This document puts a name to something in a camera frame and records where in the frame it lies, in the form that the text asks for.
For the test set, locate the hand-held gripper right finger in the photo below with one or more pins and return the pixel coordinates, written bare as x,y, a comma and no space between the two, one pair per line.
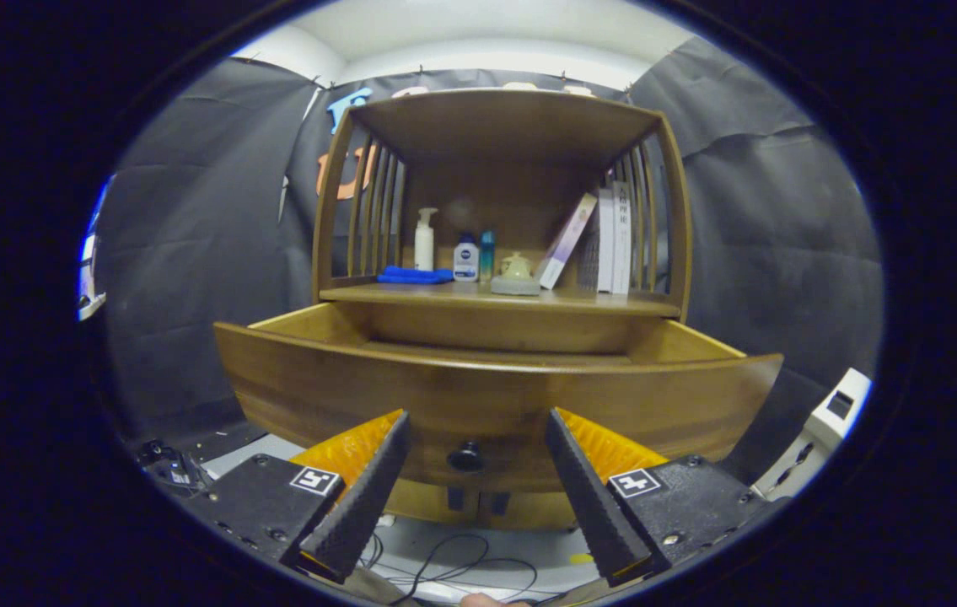
596,506

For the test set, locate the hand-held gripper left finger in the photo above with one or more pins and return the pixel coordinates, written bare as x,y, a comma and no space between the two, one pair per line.
364,506

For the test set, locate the curved wooden drawer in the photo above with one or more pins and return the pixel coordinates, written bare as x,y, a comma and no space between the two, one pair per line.
478,396

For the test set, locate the wooden cabinet door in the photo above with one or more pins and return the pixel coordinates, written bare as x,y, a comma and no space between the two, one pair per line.
537,510
423,506

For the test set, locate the wooden countertop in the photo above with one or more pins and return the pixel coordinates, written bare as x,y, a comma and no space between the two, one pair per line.
444,295

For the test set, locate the wooden cabinet with slatted shelf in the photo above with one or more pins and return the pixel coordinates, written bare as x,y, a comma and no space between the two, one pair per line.
512,126

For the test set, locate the blue folded cloth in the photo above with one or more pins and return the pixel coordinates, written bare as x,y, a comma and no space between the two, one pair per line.
411,275

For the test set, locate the dark patterned book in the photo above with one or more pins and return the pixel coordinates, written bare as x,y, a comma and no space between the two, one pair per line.
589,265

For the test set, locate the white device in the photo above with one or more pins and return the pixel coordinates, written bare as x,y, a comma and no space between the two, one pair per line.
832,421

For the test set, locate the beige lidded teacup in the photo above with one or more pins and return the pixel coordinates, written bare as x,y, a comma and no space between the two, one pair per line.
516,258

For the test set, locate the plain white book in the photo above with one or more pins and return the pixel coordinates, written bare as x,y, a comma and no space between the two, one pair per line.
605,244

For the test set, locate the white book black lettering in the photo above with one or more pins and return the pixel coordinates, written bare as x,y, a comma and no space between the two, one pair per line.
621,244

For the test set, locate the white lotion bottle blue cap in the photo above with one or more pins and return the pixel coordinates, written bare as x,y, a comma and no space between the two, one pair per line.
466,263

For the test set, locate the white pump bottle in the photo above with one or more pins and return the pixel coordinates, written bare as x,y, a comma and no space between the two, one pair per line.
424,249

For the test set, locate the purple white book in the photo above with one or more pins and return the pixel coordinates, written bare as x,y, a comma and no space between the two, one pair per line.
567,240

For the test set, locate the teal slim bottle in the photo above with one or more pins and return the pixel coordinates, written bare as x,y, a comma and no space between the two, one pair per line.
487,253

